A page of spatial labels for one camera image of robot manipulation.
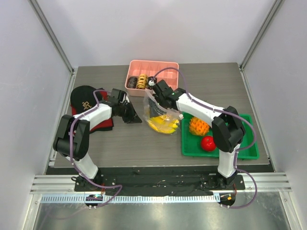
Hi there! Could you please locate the pink compartment box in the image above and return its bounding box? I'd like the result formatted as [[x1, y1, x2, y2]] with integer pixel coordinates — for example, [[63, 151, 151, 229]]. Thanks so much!
[[124, 60, 179, 97]]

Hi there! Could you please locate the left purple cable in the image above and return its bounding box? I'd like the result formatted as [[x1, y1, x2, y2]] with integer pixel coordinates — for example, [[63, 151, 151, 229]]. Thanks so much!
[[68, 89, 123, 220]]

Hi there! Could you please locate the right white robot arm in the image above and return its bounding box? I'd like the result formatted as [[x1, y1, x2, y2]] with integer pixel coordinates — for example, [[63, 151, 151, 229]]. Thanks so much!
[[149, 79, 246, 189]]

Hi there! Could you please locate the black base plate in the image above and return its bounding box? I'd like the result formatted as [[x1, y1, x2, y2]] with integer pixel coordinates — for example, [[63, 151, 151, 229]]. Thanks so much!
[[71, 166, 246, 196]]

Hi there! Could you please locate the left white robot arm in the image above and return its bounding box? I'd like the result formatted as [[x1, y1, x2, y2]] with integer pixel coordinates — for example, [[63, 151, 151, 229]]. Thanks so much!
[[53, 89, 142, 191]]

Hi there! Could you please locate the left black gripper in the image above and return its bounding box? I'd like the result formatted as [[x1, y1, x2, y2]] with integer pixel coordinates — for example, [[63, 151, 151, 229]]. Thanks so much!
[[118, 101, 142, 124]]

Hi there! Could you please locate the clear zip top bag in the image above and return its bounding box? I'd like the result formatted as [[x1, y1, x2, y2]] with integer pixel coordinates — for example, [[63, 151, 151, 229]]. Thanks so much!
[[143, 90, 183, 135]]

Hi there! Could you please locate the dark chocolate donut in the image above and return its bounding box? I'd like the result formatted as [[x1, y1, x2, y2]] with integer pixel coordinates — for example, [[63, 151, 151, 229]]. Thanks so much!
[[127, 76, 138, 89]]

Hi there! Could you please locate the fake pineapple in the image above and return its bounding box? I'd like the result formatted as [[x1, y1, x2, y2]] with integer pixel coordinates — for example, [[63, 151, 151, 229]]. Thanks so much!
[[189, 116, 210, 136]]

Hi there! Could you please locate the red fake apple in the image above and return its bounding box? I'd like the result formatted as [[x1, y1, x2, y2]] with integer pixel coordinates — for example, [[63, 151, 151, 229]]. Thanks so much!
[[201, 136, 216, 152]]

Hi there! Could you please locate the black sprinkled donut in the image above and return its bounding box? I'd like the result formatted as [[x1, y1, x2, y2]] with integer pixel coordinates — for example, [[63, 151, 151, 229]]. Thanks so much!
[[146, 76, 156, 90]]

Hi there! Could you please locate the yellow fake banana bunch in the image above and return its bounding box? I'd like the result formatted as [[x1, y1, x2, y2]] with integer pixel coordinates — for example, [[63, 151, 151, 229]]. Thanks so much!
[[147, 115, 179, 134]]

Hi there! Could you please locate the aluminium frame post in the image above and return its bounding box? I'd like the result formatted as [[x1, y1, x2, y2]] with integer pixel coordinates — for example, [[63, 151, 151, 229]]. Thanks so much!
[[239, 0, 284, 71], [27, 0, 74, 72]]

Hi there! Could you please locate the right aluminium frame post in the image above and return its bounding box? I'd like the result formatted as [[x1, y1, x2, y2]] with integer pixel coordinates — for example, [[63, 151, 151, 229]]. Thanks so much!
[[239, 0, 284, 71]]

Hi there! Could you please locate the left aluminium frame post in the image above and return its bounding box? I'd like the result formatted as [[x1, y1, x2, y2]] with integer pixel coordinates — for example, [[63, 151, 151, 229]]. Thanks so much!
[[27, 0, 74, 72]]

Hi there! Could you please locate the slotted cable duct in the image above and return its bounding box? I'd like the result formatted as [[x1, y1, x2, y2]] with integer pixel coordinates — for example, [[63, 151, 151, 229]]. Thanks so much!
[[41, 193, 220, 204]]

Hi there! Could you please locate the green plastic tray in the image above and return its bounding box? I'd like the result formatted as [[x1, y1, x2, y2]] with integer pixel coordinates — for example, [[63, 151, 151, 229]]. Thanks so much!
[[181, 113, 259, 160]]

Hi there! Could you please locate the yellow striped donut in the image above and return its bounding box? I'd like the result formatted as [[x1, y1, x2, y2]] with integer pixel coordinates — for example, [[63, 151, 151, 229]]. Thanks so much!
[[136, 74, 148, 90]]

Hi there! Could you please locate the black and red cap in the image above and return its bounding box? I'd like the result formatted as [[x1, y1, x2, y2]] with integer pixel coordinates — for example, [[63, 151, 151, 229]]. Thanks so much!
[[70, 85, 114, 133]]

